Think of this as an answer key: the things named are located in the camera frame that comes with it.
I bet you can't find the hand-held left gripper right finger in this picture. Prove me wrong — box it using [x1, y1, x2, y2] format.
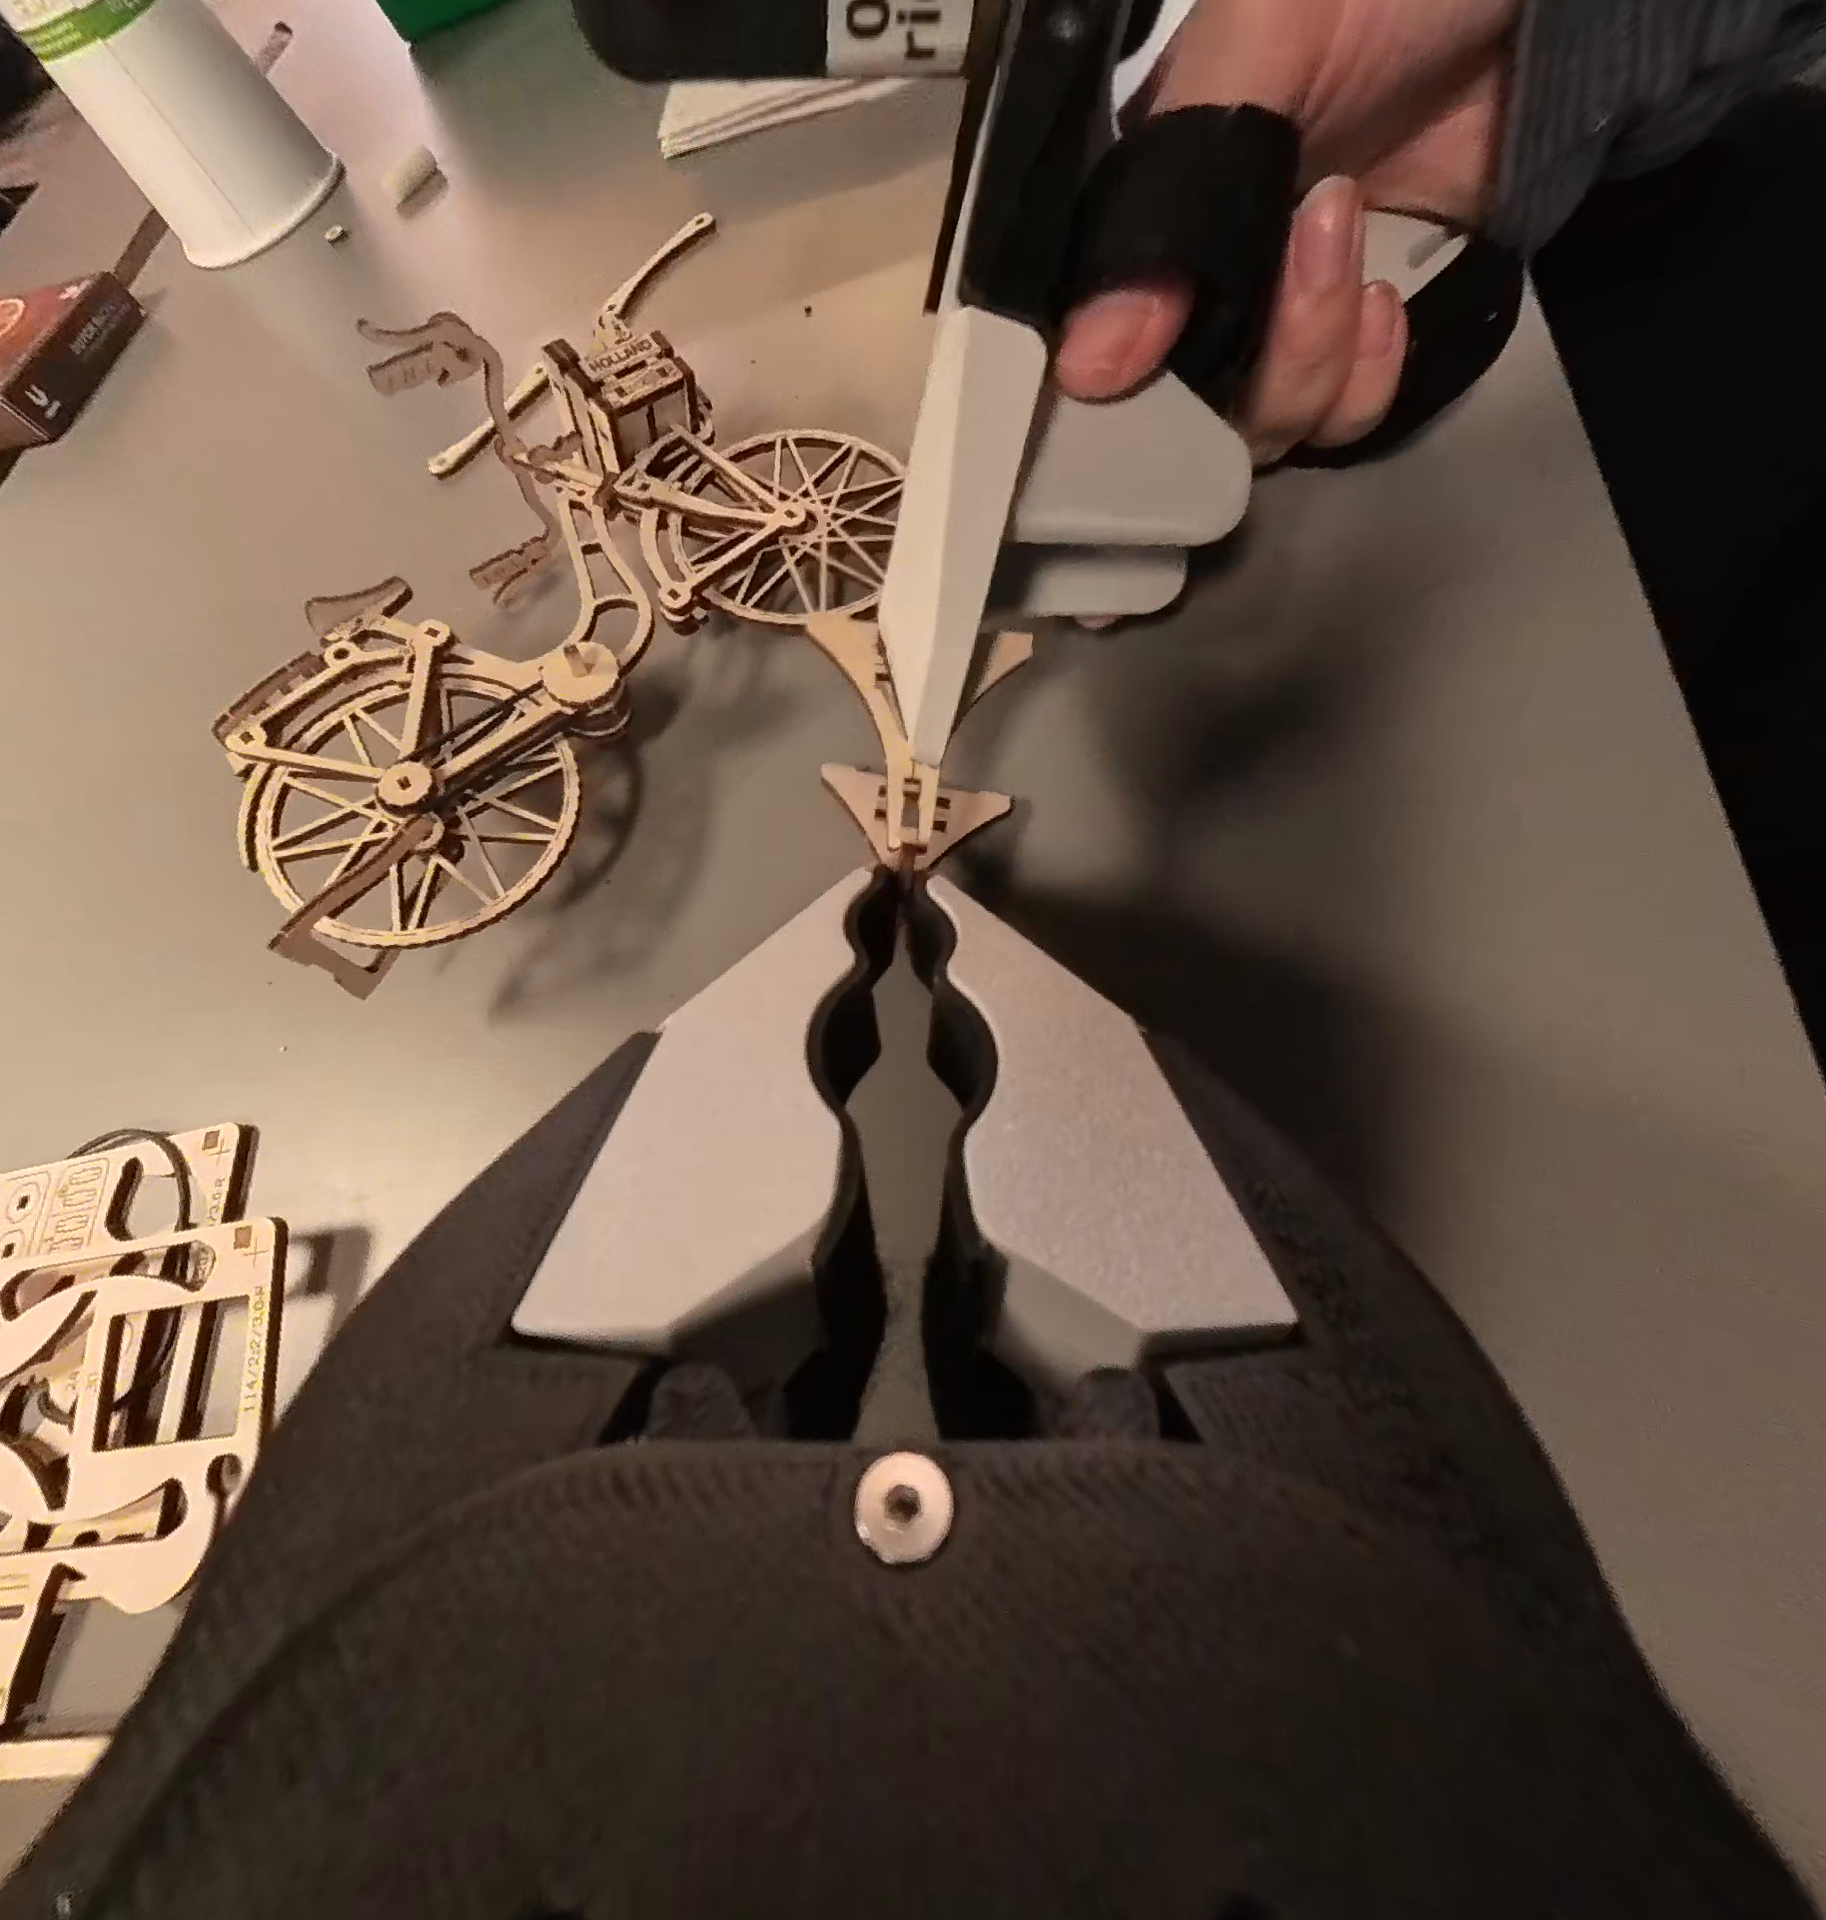
[911, 874, 1300, 1438]

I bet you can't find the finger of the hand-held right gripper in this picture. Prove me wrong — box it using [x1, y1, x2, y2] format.
[881, 305, 1060, 764]

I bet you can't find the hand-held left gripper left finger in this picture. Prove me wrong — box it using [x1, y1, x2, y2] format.
[510, 869, 907, 1438]

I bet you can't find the forked wooden model part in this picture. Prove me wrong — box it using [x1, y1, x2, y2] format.
[806, 613, 1038, 790]

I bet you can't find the person's right forearm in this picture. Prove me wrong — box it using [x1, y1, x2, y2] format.
[1498, 0, 1826, 248]

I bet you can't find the wooden parts sheet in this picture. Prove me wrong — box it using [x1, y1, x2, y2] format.
[0, 1124, 258, 1308]
[0, 1218, 291, 1790]

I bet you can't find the wooden bicycle model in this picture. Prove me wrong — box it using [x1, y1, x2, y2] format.
[214, 306, 914, 1005]

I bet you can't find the person's right hand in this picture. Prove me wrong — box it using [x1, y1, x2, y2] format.
[1056, 0, 1533, 468]

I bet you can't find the instruction booklet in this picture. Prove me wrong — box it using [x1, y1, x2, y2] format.
[658, 66, 921, 164]

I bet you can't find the person's torso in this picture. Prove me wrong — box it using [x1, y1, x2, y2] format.
[1528, 127, 1826, 1188]

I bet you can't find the white paper cup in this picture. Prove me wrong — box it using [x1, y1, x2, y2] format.
[57, 0, 346, 273]

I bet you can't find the dark brown small box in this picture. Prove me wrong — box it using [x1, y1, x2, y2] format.
[0, 273, 147, 468]

